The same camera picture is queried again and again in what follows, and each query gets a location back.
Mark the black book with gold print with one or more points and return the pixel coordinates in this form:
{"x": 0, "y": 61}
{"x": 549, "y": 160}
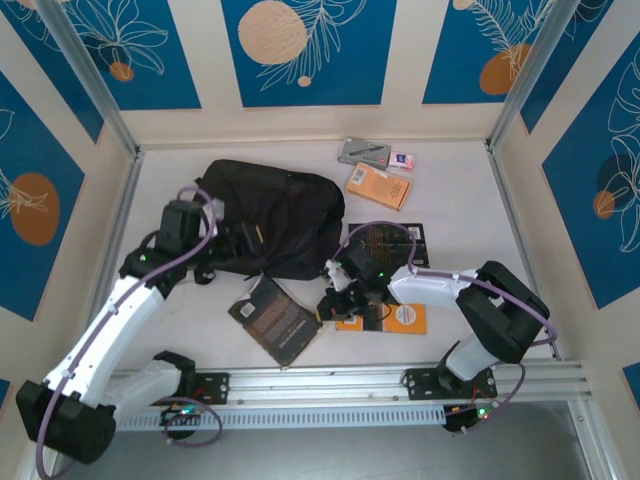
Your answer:
{"x": 385, "y": 235}

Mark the black fabric backpack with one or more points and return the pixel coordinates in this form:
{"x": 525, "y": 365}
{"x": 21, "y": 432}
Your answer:
{"x": 280, "y": 210}

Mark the dark brown worn paperback book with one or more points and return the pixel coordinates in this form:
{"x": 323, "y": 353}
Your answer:
{"x": 275, "y": 325}

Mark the orange torn paperback book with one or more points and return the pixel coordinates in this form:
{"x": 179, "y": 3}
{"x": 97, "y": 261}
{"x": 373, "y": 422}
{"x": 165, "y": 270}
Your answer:
{"x": 407, "y": 320}

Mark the orange cardboard box with barcode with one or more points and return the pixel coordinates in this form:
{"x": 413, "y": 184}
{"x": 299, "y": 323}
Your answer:
{"x": 380, "y": 189}

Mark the grey pen box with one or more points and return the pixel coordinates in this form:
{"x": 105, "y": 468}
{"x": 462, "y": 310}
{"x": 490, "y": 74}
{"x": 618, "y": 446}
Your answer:
{"x": 362, "y": 152}

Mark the small pink white eraser pack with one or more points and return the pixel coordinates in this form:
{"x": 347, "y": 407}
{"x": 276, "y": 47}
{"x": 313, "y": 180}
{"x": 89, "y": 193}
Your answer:
{"x": 402, "y": 160}

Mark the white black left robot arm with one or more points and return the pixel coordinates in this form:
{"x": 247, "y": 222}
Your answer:
{"x": 110, "y": 320}

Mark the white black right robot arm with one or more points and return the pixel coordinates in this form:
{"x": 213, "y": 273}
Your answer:
{"x": 435, "y": 290}

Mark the small controller circuit board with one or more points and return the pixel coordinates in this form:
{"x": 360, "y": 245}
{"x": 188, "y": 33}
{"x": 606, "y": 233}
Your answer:
{"x": 175, "y": 417}
{"x": 457, "y": 420}

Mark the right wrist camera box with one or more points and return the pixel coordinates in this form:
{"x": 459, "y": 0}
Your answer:
{"x": 337, "y": 275}

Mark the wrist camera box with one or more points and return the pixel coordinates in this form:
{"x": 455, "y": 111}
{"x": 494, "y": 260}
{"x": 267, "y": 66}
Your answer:
{"x": 217, "y": 206}
{"x": 337, "y": 275}

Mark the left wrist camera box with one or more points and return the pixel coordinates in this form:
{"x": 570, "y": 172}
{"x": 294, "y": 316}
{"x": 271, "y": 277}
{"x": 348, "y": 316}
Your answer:
{"x": 217, "y": 206}

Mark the aluminium table edge rail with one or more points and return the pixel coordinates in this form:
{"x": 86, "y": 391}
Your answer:
{"x": 122, "y": 210}
{"x": 502, "y": 190}

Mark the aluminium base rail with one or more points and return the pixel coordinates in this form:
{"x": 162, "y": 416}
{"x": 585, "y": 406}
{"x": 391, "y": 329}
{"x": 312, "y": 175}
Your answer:
{"x": 310, "y": 385}

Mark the aluminium frame post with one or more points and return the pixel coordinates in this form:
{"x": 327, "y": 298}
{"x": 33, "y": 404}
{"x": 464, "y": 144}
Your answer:
{"x": 545, "y": 60}
{"x": 92, "y": 75}

